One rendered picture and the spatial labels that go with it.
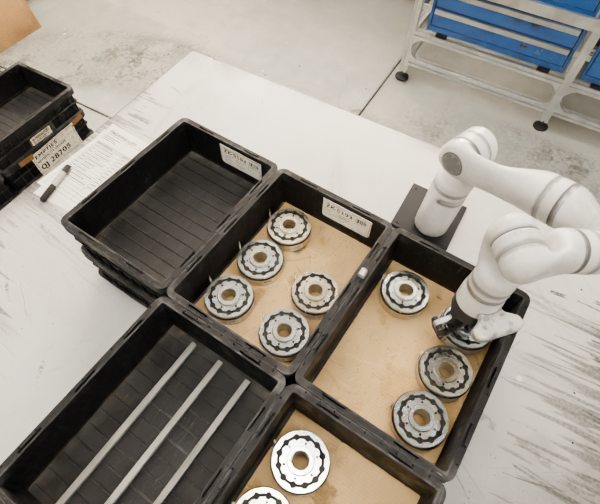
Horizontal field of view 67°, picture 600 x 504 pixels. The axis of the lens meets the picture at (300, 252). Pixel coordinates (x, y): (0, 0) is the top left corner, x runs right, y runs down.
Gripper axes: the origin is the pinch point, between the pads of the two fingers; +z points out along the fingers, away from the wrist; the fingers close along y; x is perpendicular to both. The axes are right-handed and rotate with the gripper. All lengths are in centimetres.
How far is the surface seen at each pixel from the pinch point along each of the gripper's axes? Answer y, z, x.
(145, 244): 58, 2, -41
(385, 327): 12.3, 2.2, -5.4
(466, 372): 2.0, -0.8, 8.7
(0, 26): 134, 75, -277
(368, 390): 20.6, 2.2, 5.7
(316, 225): 17.8, 2.3, -34.5
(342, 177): 1, 15, -58
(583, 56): -145, 42, -117
